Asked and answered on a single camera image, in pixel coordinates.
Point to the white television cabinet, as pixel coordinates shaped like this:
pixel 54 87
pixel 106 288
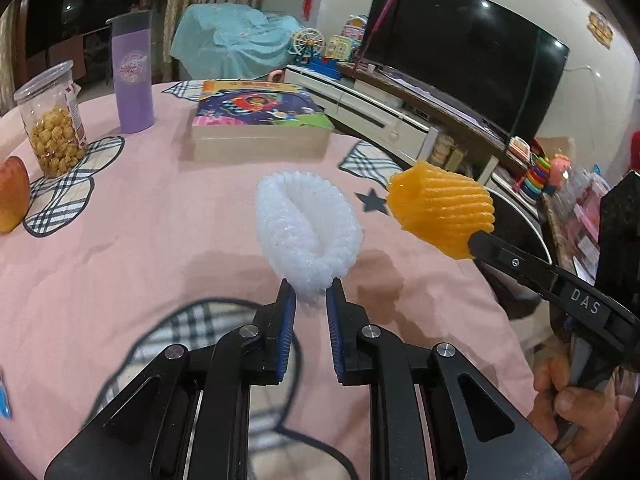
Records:
pixel 370 110

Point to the pink kettlebell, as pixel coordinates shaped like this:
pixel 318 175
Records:
pixel 276 77

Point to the colourful picture book box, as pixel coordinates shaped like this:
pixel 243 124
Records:
pixel 260 115

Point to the pink stick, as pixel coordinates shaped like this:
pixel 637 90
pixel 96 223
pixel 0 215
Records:
pixel 380 15

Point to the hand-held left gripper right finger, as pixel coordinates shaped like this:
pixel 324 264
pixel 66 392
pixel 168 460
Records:
pixel 334 335

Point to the clear popcorn jar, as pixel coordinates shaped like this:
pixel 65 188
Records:
pixel 52 130

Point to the red yellow apple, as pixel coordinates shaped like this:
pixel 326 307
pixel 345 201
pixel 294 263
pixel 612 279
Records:
pixel 12 195

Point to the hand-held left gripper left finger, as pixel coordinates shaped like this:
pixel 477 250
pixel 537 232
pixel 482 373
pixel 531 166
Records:
pixel 287 330

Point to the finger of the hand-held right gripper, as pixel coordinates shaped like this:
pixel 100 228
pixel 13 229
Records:
pixel 510 262

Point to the toy ferris wheel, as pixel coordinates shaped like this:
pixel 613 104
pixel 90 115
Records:
pixel 306 47

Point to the person's right hand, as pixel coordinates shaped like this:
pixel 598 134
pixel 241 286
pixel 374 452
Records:
pixel 575 410

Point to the pink pig toy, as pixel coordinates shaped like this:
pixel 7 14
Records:
pixel 560 172

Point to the rainbow stacking rings toy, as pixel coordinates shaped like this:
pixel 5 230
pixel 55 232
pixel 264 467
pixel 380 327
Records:
pixel 536 177

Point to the black bin with white rim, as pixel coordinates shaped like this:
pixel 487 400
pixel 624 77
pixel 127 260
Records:
pixel 520 225

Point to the black flat television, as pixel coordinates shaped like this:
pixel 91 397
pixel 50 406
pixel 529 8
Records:
pixel 460 50

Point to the pink patchwork tablecloth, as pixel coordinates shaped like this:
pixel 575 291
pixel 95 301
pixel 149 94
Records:
pixel 150 240

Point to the dark glass sliding door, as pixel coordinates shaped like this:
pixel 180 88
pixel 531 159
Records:
pixel 75 0

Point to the orange foam fruit net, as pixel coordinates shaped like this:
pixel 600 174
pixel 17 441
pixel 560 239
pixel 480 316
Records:
pixel 440 205

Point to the white foam fruit net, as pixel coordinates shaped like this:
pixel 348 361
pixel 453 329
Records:
pixel 310 225

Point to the armchair under blue cloth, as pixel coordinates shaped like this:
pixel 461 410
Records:
pixel 235 40

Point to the pink toy package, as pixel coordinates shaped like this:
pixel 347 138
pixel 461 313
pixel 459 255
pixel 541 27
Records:
pixel 587 220

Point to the brown marble counter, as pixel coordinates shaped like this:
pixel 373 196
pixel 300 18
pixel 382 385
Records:
pixel 557 230

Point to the purple tumbler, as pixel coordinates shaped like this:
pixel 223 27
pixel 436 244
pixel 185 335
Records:
pixel 132 75

